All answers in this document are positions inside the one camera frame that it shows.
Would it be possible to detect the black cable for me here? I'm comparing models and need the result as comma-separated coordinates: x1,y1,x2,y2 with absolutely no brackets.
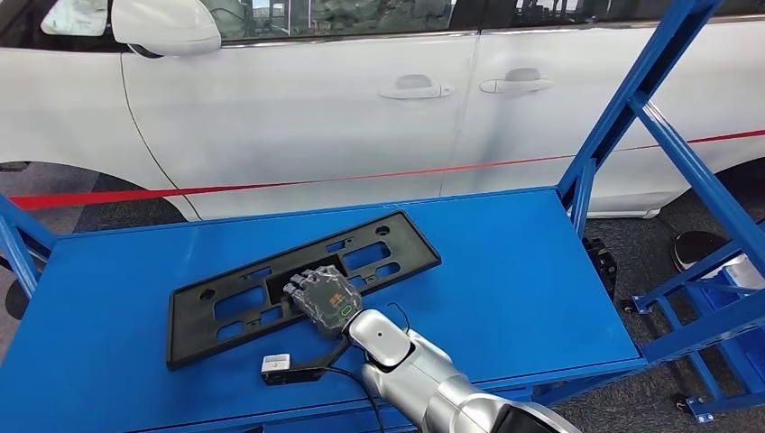
317,301,413,433

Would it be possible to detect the black ribbed object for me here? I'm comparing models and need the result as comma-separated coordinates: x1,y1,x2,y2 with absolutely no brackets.
581,236,618,301

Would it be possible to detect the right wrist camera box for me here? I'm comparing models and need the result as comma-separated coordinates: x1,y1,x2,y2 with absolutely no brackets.
260,337,354,387

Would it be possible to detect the white car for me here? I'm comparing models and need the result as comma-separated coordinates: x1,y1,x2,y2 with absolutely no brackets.
0,0,765,222

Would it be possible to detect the black plastic plate frame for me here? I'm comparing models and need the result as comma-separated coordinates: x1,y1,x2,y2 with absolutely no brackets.
165,209,443,373

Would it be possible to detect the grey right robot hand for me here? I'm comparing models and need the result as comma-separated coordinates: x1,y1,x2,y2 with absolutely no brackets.
281,265,364,341

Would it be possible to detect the white car side mirror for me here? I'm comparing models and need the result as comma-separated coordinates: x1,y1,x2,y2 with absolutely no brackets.
111,0,222,59

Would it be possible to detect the black round stanchion base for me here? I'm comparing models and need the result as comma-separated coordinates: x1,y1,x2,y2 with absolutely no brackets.
670,229,765,290

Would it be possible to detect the white car door handle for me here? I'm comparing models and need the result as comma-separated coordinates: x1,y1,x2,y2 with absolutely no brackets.
478,67,556,95
377,74,455,101

